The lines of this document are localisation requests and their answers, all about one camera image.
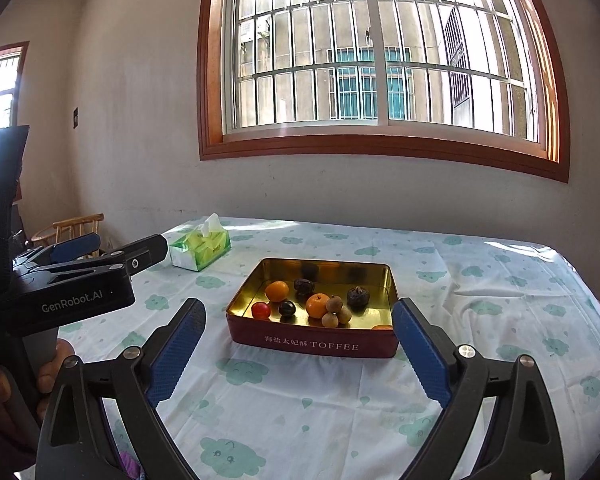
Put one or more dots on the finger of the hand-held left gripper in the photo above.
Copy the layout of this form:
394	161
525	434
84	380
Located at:
145	255
75	249

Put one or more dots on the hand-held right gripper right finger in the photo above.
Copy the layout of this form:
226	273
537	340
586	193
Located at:
422	355

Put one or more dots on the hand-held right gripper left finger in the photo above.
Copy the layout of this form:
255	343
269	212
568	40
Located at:
175	355

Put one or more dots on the orange mandarin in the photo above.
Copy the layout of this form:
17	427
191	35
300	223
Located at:
382	327
317	305

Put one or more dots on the dark brown wrinkled fruit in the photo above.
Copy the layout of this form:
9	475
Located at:
304	286
358	296

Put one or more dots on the tan longan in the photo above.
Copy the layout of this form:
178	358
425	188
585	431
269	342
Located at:
330	319
344	314
334	303

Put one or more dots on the red cherry tomato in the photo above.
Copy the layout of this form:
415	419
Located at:
261	310

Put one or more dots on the red and gold tin box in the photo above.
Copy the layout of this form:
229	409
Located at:
305	345

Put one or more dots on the small yellow-orange citrus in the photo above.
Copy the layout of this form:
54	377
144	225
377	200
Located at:
276	290

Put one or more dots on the small dark smooth plum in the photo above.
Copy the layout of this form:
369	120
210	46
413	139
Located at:
287	308

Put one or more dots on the person's left hand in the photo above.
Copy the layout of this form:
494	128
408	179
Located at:
52	377

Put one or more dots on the light wooden chair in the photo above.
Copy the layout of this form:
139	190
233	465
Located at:
77	222

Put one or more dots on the green tissue pack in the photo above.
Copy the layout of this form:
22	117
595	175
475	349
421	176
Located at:
200	250

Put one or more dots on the white cloud-print tablecloth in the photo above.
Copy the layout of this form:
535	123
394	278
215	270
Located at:
480	310

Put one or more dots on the purple cloth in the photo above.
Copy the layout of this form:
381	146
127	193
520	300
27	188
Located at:
129	465

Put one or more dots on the wooden framed side window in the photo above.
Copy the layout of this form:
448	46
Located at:
0	80

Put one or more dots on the wooden framed barred window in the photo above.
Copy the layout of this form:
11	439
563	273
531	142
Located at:
380	142

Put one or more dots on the dark wall switch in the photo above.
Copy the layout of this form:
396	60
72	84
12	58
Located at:
75	117

